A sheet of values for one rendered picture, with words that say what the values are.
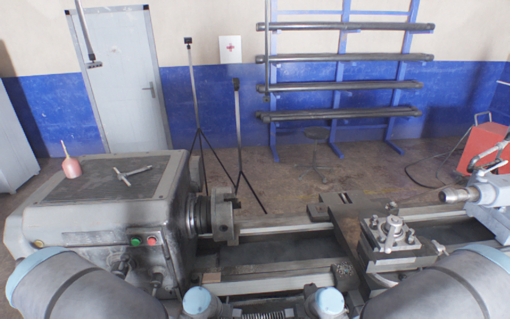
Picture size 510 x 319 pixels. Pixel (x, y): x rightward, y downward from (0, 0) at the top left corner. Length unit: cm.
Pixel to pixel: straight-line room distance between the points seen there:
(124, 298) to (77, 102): 439
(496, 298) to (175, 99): 406
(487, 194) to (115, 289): 165
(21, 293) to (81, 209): 58
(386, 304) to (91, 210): 94
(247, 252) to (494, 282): 124
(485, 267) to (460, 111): 529
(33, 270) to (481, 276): 69
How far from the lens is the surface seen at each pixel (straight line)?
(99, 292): 47
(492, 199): 176
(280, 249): 158
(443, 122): 564
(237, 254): 156
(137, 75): 422
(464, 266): 52
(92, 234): 109
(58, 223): 114
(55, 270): 53
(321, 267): 139
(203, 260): 158
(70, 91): 475
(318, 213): 161
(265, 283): 130
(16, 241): 129
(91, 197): 112
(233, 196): 113
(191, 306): 100
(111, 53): 429
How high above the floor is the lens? 189
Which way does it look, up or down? 28 degrees down
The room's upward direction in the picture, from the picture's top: 1 degrees counter-clockwise
